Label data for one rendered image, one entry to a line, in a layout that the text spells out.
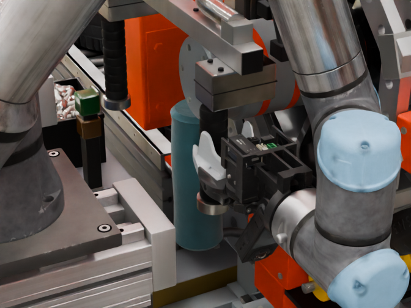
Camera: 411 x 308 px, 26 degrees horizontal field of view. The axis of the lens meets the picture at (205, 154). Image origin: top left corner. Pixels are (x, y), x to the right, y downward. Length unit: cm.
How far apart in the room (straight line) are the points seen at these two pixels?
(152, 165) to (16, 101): 131
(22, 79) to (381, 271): 37
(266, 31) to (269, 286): 48
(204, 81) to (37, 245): 28
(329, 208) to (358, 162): 6
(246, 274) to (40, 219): 111
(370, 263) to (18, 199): 39
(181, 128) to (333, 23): 59
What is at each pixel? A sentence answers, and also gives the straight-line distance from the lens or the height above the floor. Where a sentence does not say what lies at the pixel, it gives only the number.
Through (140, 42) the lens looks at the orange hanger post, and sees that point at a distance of 177.
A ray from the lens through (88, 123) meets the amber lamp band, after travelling 171.
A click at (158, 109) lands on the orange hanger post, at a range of 183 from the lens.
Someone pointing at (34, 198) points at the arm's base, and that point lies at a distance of 101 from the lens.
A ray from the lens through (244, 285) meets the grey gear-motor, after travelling 210.
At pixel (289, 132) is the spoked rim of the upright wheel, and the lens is 158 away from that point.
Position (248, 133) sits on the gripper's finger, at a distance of 110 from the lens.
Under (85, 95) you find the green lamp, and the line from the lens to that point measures 170.
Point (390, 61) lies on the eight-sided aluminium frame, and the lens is 112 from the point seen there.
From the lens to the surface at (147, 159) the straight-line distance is 212.
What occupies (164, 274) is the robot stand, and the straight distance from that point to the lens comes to 113.
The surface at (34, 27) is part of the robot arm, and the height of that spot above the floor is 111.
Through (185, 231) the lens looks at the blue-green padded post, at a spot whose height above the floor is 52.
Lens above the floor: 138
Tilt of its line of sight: 29 degrees down
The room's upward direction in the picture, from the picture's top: straight up
